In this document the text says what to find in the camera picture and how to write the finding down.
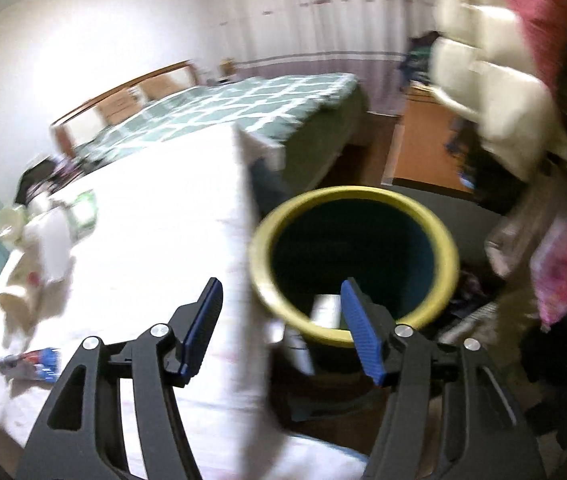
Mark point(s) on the toothpaste tube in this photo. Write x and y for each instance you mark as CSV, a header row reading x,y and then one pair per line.
x,y
34,366

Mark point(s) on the clothes pile on cabinet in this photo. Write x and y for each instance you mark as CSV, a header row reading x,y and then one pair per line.
x,y
415,67

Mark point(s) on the white dotted table cloth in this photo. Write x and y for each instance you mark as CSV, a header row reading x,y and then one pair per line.
x,y
169,218

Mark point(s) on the right brown pillow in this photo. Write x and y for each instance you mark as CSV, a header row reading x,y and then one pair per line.
x,y
160,86

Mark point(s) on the brown pillow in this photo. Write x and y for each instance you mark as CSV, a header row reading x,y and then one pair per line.
x,y
119,107
160,86

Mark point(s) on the dark clothes on nightstand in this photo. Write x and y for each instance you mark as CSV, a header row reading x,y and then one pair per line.
x,y
50,174

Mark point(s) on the yellow rimmed trash bin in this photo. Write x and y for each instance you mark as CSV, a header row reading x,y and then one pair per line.
x,y
400,253

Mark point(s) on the wooden side cabinet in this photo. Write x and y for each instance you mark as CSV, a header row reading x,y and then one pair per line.
x,y
417,156

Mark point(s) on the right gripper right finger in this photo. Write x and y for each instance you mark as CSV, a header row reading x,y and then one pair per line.
x,y
483,433

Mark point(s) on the pink white curtain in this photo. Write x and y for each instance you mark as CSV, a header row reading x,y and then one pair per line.
x,y
367,38

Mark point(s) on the green plastic bag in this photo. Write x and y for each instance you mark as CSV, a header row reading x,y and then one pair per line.
x,y
42,243

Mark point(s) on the wooden bed headboard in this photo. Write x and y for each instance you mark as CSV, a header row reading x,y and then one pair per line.
x,y
183,72

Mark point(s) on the clear green label bottle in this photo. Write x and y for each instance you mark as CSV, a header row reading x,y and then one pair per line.
x,y
82,214

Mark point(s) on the cream puffer jacket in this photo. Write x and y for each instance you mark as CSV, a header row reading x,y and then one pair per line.
x,y
482,69

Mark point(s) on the green plaid duvet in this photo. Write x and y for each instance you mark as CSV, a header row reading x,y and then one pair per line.
x,y
274,109

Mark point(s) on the left brown pillow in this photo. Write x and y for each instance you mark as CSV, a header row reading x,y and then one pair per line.
x,y
119,107

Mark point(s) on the red dotted quilted jacket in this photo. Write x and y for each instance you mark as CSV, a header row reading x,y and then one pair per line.
x,y
548,25

